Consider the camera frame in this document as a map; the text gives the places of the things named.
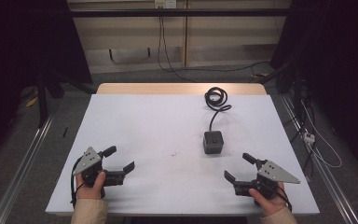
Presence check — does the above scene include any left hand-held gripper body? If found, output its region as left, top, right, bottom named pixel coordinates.
left=73, top=146, right=127, bottom=188

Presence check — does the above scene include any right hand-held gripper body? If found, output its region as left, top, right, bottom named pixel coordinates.
left=233, top=160, right=302, bottom=201

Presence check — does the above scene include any person's right hand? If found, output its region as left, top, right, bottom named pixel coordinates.
left=248, top=181, right=289, bottom=217

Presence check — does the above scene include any person's left hand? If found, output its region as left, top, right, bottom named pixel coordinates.
left=75, top=171, right=107, bottom=201

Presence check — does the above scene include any black cube power socket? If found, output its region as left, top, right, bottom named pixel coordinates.
left=202, top=130, right=225, bottom=155

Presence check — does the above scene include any white power strip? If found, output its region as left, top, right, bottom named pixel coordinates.
left=303, top=131, right=317, bottom=146

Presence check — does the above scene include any white table cover sheet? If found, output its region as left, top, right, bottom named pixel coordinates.
left=45, top=93, right=321, bottom=217

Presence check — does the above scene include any black metal stand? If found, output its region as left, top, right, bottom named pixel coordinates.
left=257, top=59, right=316, bottom=181

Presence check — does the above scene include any yellow floor tape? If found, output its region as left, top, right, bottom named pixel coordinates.
left=25, top=96, right=39, bottom=108

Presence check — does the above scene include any wooden table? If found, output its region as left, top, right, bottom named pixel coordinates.
left=45, top=82, right=321, bottom=218

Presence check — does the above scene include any black curtain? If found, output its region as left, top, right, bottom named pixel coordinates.
left=269, top=0, right=358, bottom=178
left=0, top=0, right=93, bottom=162

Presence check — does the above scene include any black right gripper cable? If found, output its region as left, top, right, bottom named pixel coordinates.
left=274, top=182, right=294, bottom=213

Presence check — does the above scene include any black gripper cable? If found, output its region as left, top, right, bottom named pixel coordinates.
left=274, top=182, right=294, bottom=213
left=70, top=157, right=87, bottom=209

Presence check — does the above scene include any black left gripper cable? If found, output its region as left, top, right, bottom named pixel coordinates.
left=70, top=157, right=87, bottom=209

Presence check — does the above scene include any aluminium floor rail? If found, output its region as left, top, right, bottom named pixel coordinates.
left=0, top=114, right=56, bottom=224
left=280, top=92, right=358, bottom=224

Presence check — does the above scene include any white floor cable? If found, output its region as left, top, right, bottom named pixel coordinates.
left=300, top=98, right=343, bottom=170

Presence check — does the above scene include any coiled black power cable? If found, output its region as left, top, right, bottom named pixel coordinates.
left=203, top=86, right=233, bottom=133

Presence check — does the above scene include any black floor cable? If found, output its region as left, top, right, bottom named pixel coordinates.
left=167, top=61, right=272, bottom=75

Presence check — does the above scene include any black hanging wall cable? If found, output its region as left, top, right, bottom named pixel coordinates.
left=157, top=7, right=198, bottom=83

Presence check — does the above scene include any black horizontal frame bar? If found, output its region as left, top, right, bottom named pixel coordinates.
left=69, top=7, right=294, bottom=18

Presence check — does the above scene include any white wall socket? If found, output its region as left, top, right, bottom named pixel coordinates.
left=154, top=0, right=178, bottom=9

